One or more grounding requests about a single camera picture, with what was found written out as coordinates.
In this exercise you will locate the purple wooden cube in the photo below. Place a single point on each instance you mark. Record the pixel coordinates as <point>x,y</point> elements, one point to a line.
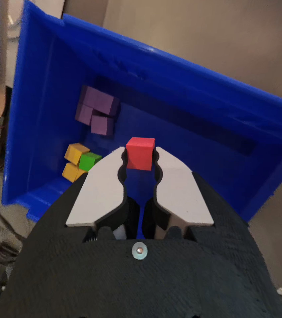
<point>83,113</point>
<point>101,125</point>
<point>107,104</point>
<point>90,95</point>

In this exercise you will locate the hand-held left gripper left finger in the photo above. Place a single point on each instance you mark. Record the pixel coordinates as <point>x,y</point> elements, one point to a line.
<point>97,193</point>

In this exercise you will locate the red wooden cube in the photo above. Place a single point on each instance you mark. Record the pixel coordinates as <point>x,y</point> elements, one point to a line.
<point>140,154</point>

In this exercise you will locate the grey desk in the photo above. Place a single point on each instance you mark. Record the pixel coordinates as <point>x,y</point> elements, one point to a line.
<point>205,37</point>

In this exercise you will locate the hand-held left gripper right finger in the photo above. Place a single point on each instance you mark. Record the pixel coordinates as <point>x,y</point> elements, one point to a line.
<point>184,193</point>

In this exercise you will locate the blue plastic bin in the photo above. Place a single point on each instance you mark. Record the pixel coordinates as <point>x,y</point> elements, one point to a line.
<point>180,111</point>

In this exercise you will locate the green wooden cube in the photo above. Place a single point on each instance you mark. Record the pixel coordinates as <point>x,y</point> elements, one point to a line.
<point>88,161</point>

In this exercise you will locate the yellow wooden cube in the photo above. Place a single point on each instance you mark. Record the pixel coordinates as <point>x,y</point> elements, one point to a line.
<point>81,174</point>
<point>70,172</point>
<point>75,153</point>

